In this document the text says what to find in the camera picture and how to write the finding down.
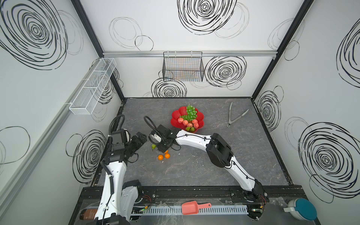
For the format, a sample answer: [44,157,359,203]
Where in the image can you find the red flower-shaped bowl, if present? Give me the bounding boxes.
[170,105,204,133]

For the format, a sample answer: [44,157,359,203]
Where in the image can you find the green grape bunch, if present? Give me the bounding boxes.
[180,105,198,122]

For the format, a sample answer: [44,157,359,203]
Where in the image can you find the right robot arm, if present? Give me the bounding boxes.
[149,125,265,202]

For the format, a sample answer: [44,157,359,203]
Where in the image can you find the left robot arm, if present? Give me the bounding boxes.
[89,129,147,225]

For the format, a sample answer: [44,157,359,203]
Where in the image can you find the metal tongs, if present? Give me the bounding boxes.
[227,102,250,128]

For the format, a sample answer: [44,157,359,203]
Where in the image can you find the pink plastic scoop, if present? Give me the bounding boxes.
[181,201,212,215]

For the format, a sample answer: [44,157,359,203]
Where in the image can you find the teal and white container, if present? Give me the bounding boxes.
[283,198,317,221]

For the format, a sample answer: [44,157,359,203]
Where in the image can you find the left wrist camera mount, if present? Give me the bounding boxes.
[125,129,131,143]

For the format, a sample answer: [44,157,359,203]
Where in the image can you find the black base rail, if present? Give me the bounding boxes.
[81,185,307,203]

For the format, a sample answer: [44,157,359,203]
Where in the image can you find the white mesh wall shelf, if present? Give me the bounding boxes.
[69,58,117,115]

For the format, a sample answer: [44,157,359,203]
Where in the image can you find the black wire basket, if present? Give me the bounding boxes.
[162,51,205,82]

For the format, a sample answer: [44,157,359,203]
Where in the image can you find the white slotted cable duct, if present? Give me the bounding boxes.
[131,205,249,216]

